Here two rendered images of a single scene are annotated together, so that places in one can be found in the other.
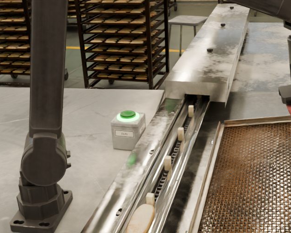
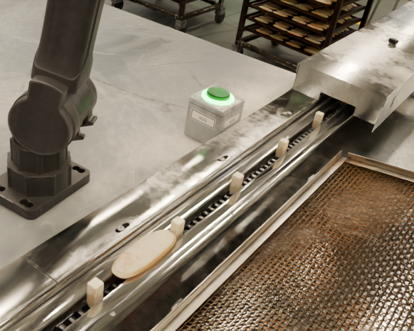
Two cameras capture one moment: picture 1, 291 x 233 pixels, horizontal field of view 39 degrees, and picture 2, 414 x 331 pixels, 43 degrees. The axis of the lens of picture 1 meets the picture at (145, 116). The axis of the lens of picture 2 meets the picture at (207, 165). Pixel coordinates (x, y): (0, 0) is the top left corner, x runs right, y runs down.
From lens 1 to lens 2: 0.20 m
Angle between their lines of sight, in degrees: 14
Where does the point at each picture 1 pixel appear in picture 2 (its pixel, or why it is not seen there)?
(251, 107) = not seen: outside the picture
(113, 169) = (165, 162)
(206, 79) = (359, 82)
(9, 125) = not seen: hidden behind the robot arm
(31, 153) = (24, 102)
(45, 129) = (53, 73)
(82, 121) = (169, 81)
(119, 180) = (154, 182)
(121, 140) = (196, 126)
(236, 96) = (401, 122)
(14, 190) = not seen: hidden behind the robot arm
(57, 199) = (57, 176)
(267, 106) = not seen: outside the picture
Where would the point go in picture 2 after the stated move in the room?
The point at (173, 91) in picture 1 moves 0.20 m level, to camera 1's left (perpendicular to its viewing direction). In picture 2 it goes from (306, 83) to (209, 56)
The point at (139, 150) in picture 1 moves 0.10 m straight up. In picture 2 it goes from (208, 150) to (219, 92)
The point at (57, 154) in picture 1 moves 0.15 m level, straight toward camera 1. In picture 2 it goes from (60, 115) to (11, 194)
